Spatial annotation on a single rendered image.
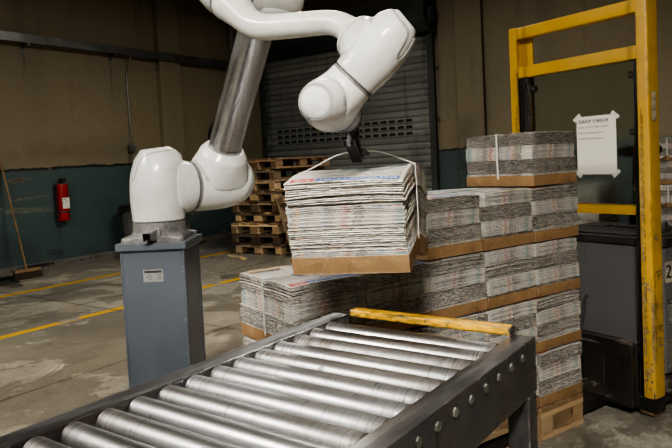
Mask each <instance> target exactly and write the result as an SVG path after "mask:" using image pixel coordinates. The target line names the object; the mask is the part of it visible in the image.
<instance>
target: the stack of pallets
mask: <svg viewBox="0 0 672 448"><path fill-rule="evenodd" d="M329 158H330V156H314V157H286V158H265V159H248V160H247V163H251V168H252V170H253V172H254V178H255V184H254V189H253V191H252V193H251V195H250V196H249V197H250V199H246V200H244V201H243V202H241V203H239V204H237V205H235V206H232V207H233V211H232V212H234V213H235V217H236V221H235V222H236V223H231V230H232V244H235V247H236V254H243V253H248V252H252V251H254V255H264V254H268V253H272V252H276V255H277V256H282V255H286V254H290V250H289V251H287V249H289V243H288V244H287V241H286V237H285V236H286V233H284V230H283V227H282V224H281V223H282V219H280V217H279V215H280V212H279V209H277V207H276V203H275V200H274V199H275V198H279V197H281V196H284V195H285V191H284V187H285V186H283V182H287V181H288V180H289V179H290V178H292V177H293V176H295V175H296V174H298V173H301V172H303V171H306V170H308V169H310V168H312V167H314V166H315V165H312V160H319V163H321V162H323V161H325V160H327V159H329ZM293 161H296V166H293ZM270 162H271V167H270ZM324 166H330V160H328V161H326V162H324V163H323V164H321V165H319V166H317V167H315V168H313V169H311V170H314V171H317V170H324ZM286 171H292V172H293V176H286ZM267 172H269V177H265V173H267ZM268 183H269V186H267V187H262V184H268ZM266 194H271V196H267V197H266ZM244 205H250V207H251V208H250V209H244ZM268 205H272V206H268ZM246 216H254V218H252V219H246ZM272 222H273V223H272ZM267 223H269V224H267ZM243 226H245V227H250V229H245V230H243ZM244 237H251V239H246V240H244ZM247 247H254V248H253V249H248V250H247ZM268 248H274V249H269V250H268Z"/></svg>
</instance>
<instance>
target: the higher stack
mask: <svg viewBox="0 0 672 448"><path fill-rule="evenodd" d="M573 133H574V131H540V132H522V133H511V134H495V135H490V136H477V137H470V138H466V139H467V140H466V141H467V150H465V151H466V158H465V159H467V160H466V163H467V169H468V175H467V177H482V176H497V179H499V176H529V175H545V174H557V173H568V172H575V170H577V169H576V158H575V157H576V156H574V134H573ZM470 153H471V154H470ZM571 156H573V157H571ZM471 187H474V188H493V189H495V188H497V189H499V188H521V189H531V190H530V191H531V192H532V194H531V196H532V197H531V200H529V201H532V202H530V203H531V207H530V208H531V209H532V210H531V216H532V217H533V218H532V220H531V222H532V226H533V227H532V228H531V229H532V232H535V236H536V232H537V231H544V230H550V229H557V228H563V227H569V226H576V225H577V216H578V215H577V211H576V210H578V207H576V206H578V205H577V203H578V197H576V194H577V193H576V190H577V189H576V187H577V186H576V185H571V184H567V183H559V184H549V185H539V186H471ZM576 240H577V238H576V237H563V238H558V239H552V240H546V241H540V242H533V243H527V244H533V245H531V246H533V250H532V251H533V252H534V253H533V254H532V255H533V256H534V257H533V258H532V259H533V260H532V261H534V262H533V266H534V267H533V268H532V269H533V270H535V272H536V273H535V274H536V276H535V278H536V284H534V285H535V287H540V286H545V285H549V284H553V283H558V282H562V281H567V280H571V279H576V278H578V277H579V275H580V274H579V269H580V268H579V265H578V264H579V263H578V261H577V260H578V258H577V257H578V252H577V249H576V248H577V246H576V245H577V241H576ZM579 295H580V294H579V290H577V289H571V290H567V291H563V292H558V293H554V294H550V295H546V296H542V297H535V298H532V300H536V301H537V302H536V303H537V305H536V307H537V308H536V312H537V313H536V316H537V317H536V320H537V321H536V325H537V326H536V327H538V330H537V337H538V339H537V342H538V343H539V342H541V341H545V340H548V339H551V338H555V337H558V336H561V335H565V334H568V333H571V332H574V331H578V330H580V320H581V319H579V318H580V316H579V315H580V314H581V306H580V305H581V304H580V303H581V302H580V301H579V298H580V297H579ZM581 343H582V342H580V341H573V342H570V343H567V344H564V345H561V346H558V347H555V348H552V349H549V350H545V351H542V352H539V353H536V355H537V356H536V357H537V358H536V359H537V362H538V363H537V367H538V368H539V369H538V371H539V373H538V374H539V375H538V376H539V377H540V378H538V379H539V382H538V383H539V384H538V385H539V387H538V388H539V393H538V394H539V396H540V397H543V396H545V395H548V394H550V393H553V392H556V391H558V390H561V389H564V388H566V387H569V386H572V385H574V384H577V383H580V382H581V380H582V379H583V378H582V369H581V368H582V367H581V361H580V360H581V358H580V355H581V353H582V350H581V349H582V347H581V346H582V344H581ZM537 409H538V410H539V414H540V417H541V419H540V429H541V441H544V440H546V439H548V438H551V437H553V436H555V435H558V434H560V433H562V432H564V431H567V430H569V429H571V428H574V427H576V426H578V425H580V424H583V423H584V418H583V394H582V392H578V393H576V394H573V395H571V396H568V397H566V398H563V399H561V400H558V401H556V402H553V403H550V404H548V405H545V406H543V407H539V408H537Z"/></svg>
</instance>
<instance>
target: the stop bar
mask: <svg viewBox="0 0 672 448"><path fill-rule="evenodd" d="M350 315H351V317H360V318H368V319H376V320H384V321H392V322H401V323H409V324H417V325H425V326H433V327H441V328H450V329H458V330H466V331H474V332H482V333H491V334H499V335H507V336H512V335H513V334H514V333H515V332H516V329H515V325H510V324H501V323H492V322H483V321H474V320H465V319H456V318H447V317H438V316H429V315H420V314H411V313H402V312H393V311H384V310H376V309H367V308H358V307H355V308H353V309H351V310H350Z"/></svg>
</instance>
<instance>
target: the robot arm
mask: <svg viewBox="0 0 672 448"><path fill-rule="evenodd" d="M199 1H200V2H201V3H202V4H203V5H204V6H205V8H206V9H207V10H209V11H210V12H211V13H213V14H214V15H215V16H216V17H217V18H219V19H220V20H222V21H224V22H225V23H227V24H229V25H230V26H232V27H233V28H235V29H236V30H237V34H236V38H235V42H234V46H233V50H232V54H231V58H230V62H229V66H228V70H227V74H226V78H225V82H224V86H223V90H222V94H221V97H220V101H219V105H218V109H217V113H216V117H215V121H214V125H213V129H212V133H211V137H210V140H209V141H207V142H205V143H204V144H202V145H201V146H200V148H199V150H198V152H197V153H196V154H195V156H194V157H193V159H192V161H184V160H183V159H182V155H181V154H180V153H179V152H178V151H177V150H175V149H173V148H171V147H169V146H166V147H158V148H151V149H144V150H140V151H139V153H138V155H137V156H136V157H135V159H134V162H133V165H132V168H131V173H130V206H131V213H132V220H133V233H132V234H131V235H130V236H127V237H125V238H122V239H121V244H132V243H152V242H179V241H185V239H187V238H189V237H191V236H194V235H197V230H192V229H187V224H186V215H185V213H187V212H189V211H195V210H197V211H204V210H215V209H222V208H227V207H231V206H235V205H237V204H239V203H241V202H243V201H244V200H246V199H247V198H248V197H249V196H250V195H251V193H252V191H253V189H254V184H255V178H254V172H253V170H252V168H251V166H250V165H249V164H248V163H247V156H246V154H245V152H244V151H243V149H242V145H243V142H244V138H245V135H246V131H247V127H248V124H249V120H250V117H251V113H252V109H253V106H254V102H255V99H256V95H257V92H258V88H259V84H260V81H261V77H262V74H263V70H264V67H265V63H266V59H267V56H268V52H269V49H270V45H271V41H272V40H283V39H293V38H302V37H311V36H322V35H330V36H334V37H336V38H337V39H338V41H337V49H338V52H339V54H340V58H339V59H338V61H337V63H335V64H334V65H333V66H332V67H331V68H330V69H329V70H328V71H326V72H325V73H324V74H322V75H321V76H320V77H318V78H316V79H315V80H313V81H311V82H310V83H308V84H307V85H306V86H305V87H304V88H303V89H302V91H301V93H300V95H299V99H298V106H299V110H300V113H301V115H302V116H303V117H304V118H305V119H306V121H307V122H308V123H309V124H310V125H311V126H313V127H314V128H316V129H318V130H320V131H324V132H336V133H341V132H344V133H345V135H346V137H347V140H345V141H344V142H343V145H344V147H346V149H347V151H348V154H349V156H350V158H351V161H352V163H361V162H362V161H363V159H362V158H364V156H370V153H369V152H368V151H367V150H365V149H364V148H362V147H361V143H360V139H359V134H360V130H359V125H360V124H361V121H362V111H361V108H362V106H363V105H364V104H365V103H366V101H370V97H371V96H372V94H374V93H375V92H376V91H377V90H378V89H379V88H380V87H382V86H383V85H384V84H385V83H386V82H387V81H388V80H389V79H390V78H391V77H392V76H393V74H394V73H395V72H396V71H397V70H398V68H399V67H400V66H401V65H402V63H403V62H404V61H405V59H406V58H407V56H408V55H409V53H410V51H411V50H412V47H413V45H414V42H415V33H416V31H415V29H414V27H413V26H412V25H411V24H410V22H409V21H408V20H407V19H406V18H405V16H404V15H403V14H402V13H401V12H400V10H397V9H396V10H393V9H388V10H384V11H381V12H379V13H378V14H376V15H375V16H374V17H369V16H359V17H357V18H355V17H353V16H351V15H349V14H347V13H344V12H340V11H334V10H318V11H305V12H301V11H302V9H303V6H304V0H199ZM355 130H356V131H355Z"/></svg>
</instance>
